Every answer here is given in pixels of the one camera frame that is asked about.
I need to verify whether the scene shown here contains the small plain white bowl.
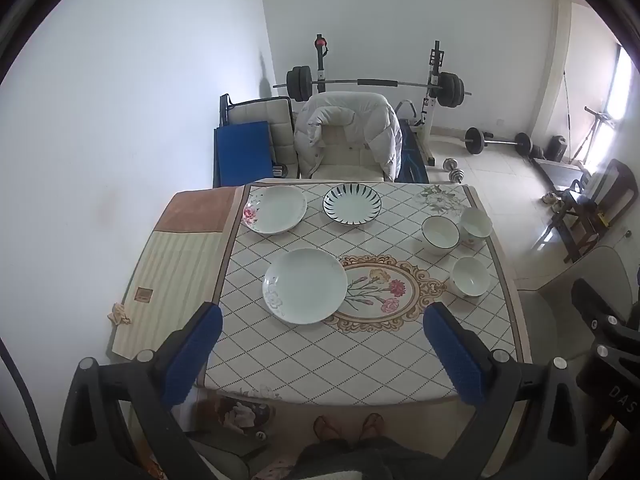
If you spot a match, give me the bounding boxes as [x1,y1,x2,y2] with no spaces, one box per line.
[451,256,492,297]

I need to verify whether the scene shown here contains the white bowl with blue dots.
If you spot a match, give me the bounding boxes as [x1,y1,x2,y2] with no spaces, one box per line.
[457,207,494,247]

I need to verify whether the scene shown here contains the long barbell with black plates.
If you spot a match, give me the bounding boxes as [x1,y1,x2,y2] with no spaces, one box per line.
[273,65,472,109]

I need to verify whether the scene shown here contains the person's legs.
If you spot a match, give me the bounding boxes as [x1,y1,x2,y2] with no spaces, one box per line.
[287,412,453,480]

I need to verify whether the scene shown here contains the dark wooden chair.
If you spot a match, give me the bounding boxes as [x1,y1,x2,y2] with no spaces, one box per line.
[542,158,639,264]

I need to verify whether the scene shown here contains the black rimmed white bowl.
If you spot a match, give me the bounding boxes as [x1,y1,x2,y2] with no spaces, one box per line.
[421,215,460,256]

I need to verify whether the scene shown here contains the floral checked tablecloth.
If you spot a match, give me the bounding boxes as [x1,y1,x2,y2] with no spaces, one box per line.
[195,182,531,407]

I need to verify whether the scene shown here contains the blue printed bench pad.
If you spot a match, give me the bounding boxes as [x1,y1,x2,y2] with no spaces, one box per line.
[396,119,431,184]

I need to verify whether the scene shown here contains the cream upholstered chair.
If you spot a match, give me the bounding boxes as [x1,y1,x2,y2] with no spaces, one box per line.
[296,122,396,183]

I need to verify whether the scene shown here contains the black floor platform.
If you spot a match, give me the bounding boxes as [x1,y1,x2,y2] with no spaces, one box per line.
[531,157,592,196]

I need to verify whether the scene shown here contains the blue striped white plate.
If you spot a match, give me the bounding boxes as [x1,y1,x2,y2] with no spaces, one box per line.
[322,183,382,223]

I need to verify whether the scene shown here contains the blue foam mat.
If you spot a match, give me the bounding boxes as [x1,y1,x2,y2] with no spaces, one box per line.
[213,120,275,189]

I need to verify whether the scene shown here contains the black cable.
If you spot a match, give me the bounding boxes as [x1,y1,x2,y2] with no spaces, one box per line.
[0,340,57,480]

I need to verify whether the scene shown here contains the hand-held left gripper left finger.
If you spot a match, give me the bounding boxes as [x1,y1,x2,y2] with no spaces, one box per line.
[56,301,224,480]

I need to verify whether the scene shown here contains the cream curved chair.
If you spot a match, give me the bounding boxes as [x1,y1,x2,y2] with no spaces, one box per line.
[515,245,637,361]

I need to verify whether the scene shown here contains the short barbell with black plates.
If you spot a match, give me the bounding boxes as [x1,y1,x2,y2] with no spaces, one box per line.
[463,127,534,156]

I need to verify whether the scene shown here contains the metal exercise stand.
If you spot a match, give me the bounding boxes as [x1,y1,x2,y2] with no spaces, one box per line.
[570,105,619,166]

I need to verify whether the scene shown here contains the weight bench rack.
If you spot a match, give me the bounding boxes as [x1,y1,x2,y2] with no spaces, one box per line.
[312,34,447,168]

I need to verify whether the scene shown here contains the striped beige and brown cloth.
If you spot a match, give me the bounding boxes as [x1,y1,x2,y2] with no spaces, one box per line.
[111,187,246,361]

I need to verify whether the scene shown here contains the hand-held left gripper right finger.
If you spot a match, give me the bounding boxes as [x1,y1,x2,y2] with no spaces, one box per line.
[422,301,588,480]

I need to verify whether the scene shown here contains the white plate with pink flower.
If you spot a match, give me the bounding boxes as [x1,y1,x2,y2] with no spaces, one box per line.
[242,185,308,235]

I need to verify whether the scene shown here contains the white plate with embossed flower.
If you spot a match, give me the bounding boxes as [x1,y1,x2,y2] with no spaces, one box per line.
[262,248,348,324]

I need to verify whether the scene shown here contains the cream folding chair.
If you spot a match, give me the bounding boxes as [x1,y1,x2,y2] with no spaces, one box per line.
[218,94,297,181]

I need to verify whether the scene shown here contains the white puffer jacket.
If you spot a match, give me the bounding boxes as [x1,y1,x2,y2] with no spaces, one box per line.
[293,92,404,181]

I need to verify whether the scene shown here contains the chrome dumbbell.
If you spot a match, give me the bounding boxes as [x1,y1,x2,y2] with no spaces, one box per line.
[442,158,466,184]

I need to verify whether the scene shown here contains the window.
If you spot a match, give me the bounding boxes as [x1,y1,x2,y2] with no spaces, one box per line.
[600,44,637,122]

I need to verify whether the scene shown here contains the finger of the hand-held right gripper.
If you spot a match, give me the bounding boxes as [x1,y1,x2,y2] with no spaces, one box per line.
[571,278,640,333]

